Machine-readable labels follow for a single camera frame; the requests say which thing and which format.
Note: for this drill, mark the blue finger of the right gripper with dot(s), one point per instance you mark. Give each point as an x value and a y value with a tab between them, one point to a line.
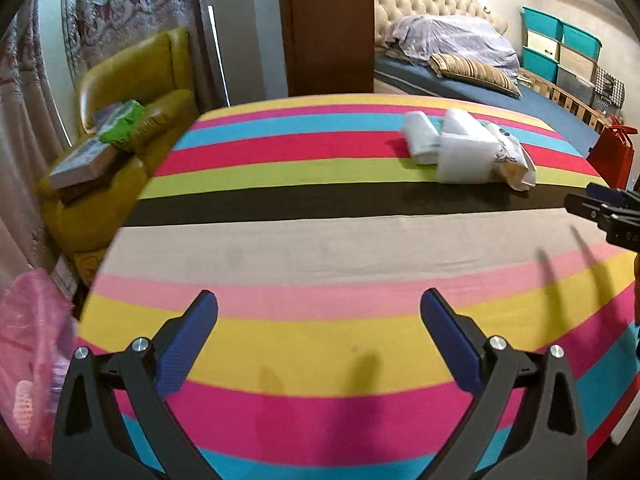
585	207
612	196

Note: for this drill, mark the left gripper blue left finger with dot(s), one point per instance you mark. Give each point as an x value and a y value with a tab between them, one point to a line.
180	340

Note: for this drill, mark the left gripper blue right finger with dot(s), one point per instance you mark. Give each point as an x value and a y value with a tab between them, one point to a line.
458	340

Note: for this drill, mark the white paper cup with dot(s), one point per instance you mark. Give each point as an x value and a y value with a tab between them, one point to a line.
512	163

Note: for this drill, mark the white foam block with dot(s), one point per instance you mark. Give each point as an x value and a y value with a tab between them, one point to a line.
467	150

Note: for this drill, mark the white plastic bag wad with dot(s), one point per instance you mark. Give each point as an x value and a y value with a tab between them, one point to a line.
422	138

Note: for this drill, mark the pink lined trash bin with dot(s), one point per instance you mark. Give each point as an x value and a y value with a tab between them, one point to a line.
37	342

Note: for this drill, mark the red paper gift bag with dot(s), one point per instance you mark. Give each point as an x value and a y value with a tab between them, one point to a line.
613	154

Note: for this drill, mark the teal storage boxes stack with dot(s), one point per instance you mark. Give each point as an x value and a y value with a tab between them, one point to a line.
560	53

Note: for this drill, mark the striped brown pillow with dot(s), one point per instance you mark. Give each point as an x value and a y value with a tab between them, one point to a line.
477	73

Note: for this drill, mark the striped colourful tablecloth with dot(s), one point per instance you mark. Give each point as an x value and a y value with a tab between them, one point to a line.
316	231

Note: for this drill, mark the white book box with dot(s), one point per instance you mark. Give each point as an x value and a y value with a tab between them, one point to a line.
87	161

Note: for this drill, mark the blue bed mattress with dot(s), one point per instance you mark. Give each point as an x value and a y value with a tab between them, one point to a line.
422	81

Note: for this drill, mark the green snack bag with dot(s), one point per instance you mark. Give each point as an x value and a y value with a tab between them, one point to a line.
118	125

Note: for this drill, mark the pink embroidered curtain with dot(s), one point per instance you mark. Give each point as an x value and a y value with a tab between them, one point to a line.
32	137

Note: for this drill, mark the cream tufted headboard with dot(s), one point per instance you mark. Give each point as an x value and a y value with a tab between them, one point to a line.
388	12

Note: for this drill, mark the yellow leather armchair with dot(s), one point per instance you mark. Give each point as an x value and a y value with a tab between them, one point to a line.
158	73

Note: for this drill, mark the brown wooden door panel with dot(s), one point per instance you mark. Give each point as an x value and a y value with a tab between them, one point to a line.
328	46

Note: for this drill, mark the grey embroidered curtain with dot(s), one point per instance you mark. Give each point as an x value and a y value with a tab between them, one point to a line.
94	30

